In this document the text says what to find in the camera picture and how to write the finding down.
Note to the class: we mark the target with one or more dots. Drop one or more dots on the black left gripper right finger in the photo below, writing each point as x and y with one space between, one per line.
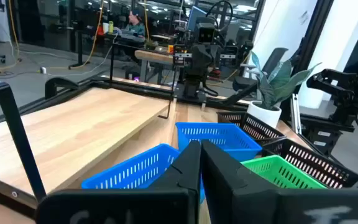
228 193

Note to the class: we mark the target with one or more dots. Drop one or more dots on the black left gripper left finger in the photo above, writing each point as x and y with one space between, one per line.
179 186

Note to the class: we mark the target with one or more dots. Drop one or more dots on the green plastic basket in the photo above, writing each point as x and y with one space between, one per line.
278 171

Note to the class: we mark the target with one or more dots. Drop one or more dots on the blue plastic basket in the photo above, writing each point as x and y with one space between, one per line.
129 171
222 137

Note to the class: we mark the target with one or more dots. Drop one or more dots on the black plastic basket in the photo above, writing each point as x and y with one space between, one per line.
315 161
253 127

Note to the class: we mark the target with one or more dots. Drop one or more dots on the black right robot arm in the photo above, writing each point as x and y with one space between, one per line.
194 88

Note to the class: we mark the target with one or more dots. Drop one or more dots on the computer monitor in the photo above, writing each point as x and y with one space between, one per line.
194 17

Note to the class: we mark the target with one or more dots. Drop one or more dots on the small potted plant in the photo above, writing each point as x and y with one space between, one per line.
150 45

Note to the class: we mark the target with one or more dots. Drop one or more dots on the green leafy plant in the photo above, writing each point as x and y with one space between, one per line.
275 84

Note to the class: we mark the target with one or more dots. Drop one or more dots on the person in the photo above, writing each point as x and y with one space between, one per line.
135 26

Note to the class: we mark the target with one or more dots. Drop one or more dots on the white plant pot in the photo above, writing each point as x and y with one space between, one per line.
264 115

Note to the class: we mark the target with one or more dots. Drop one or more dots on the yellow bottle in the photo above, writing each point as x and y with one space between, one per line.
111 27

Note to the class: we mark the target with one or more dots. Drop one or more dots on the black control box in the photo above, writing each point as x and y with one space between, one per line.
325 140

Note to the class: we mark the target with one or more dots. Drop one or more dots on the black floor stand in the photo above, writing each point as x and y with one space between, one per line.
79 46

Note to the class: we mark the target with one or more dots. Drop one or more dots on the white building pillar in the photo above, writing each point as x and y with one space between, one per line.
337 37

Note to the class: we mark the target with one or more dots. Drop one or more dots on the small white cup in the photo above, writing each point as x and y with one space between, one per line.
43 70

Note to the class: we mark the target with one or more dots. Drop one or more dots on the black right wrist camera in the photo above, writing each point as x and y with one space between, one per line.
206 32

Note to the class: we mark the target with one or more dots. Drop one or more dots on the black table edge frame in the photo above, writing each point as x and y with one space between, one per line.
129 87

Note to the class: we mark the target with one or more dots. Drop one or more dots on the silver aluminium rail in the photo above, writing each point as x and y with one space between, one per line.
296 115

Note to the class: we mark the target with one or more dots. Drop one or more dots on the black rig frame post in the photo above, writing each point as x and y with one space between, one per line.
312 40

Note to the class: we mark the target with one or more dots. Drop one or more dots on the wooden shelf with black frame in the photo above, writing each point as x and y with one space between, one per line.
73 130

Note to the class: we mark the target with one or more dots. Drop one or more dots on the black curved bracket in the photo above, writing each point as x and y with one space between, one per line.
50 85

